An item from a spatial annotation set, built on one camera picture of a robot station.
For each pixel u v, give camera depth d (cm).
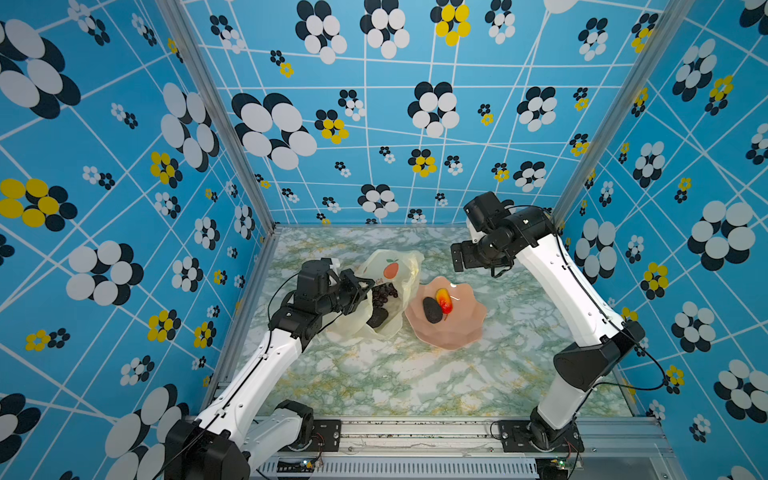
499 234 50
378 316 90
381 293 96
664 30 71
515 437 73
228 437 39
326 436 73
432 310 93
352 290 66
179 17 69
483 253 61
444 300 94
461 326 92
